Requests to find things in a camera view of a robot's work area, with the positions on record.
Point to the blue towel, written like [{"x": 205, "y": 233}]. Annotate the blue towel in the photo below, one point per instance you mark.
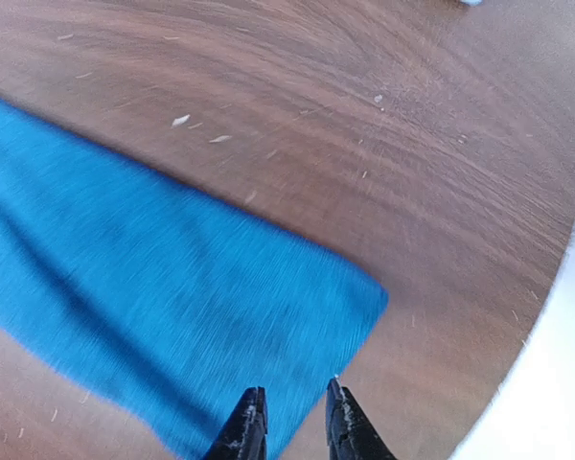
[{"x": 163, "y": 299}]

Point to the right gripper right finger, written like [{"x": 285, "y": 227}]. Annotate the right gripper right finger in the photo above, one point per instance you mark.
[{"x": 350, "y": 434}]

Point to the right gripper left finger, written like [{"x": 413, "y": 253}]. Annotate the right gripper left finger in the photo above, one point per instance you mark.
[{"x": 243, "y": 436}]

